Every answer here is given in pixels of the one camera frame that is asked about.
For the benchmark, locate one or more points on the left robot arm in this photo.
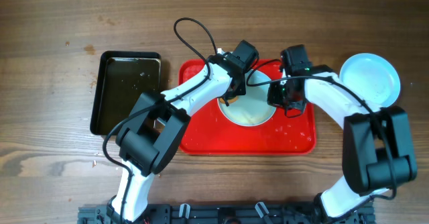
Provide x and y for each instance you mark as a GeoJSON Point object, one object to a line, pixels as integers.
{"type": "Point", "coordinates": [149, 138]}

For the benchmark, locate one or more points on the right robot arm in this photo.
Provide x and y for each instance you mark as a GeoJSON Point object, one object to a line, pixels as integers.
{"type": "Point", "coordinates": [378, 151]}

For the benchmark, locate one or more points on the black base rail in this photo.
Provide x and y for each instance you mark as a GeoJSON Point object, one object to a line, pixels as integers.
{"type": "Point", "coordinates": [301, 212]}

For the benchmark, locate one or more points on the green orange sponge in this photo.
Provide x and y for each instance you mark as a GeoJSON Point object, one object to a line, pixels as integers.
{"type": "Point", "coordinates": [228, 100]}

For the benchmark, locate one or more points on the red plastic tray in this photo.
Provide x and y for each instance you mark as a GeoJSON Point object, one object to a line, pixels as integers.
{"type": "Point", "coordinates": [210, 132]}

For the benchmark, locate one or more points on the white plate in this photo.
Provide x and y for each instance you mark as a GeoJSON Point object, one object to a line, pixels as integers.
{"type": "Point", "coordinates": [250, 109]}
{"type": "Point", "coordinates": [373, 77]}

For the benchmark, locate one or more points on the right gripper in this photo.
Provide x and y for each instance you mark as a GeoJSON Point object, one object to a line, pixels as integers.
{"type": "Point", "coordinates": [272, 98]}

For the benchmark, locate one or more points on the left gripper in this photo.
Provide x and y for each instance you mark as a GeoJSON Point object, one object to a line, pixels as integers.
{"type": "Point", "coordinates": [234, 90]}

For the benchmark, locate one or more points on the black water basin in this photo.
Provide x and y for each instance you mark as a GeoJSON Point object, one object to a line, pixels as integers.
{"type": "Point", "coordinates": [122, 77]}

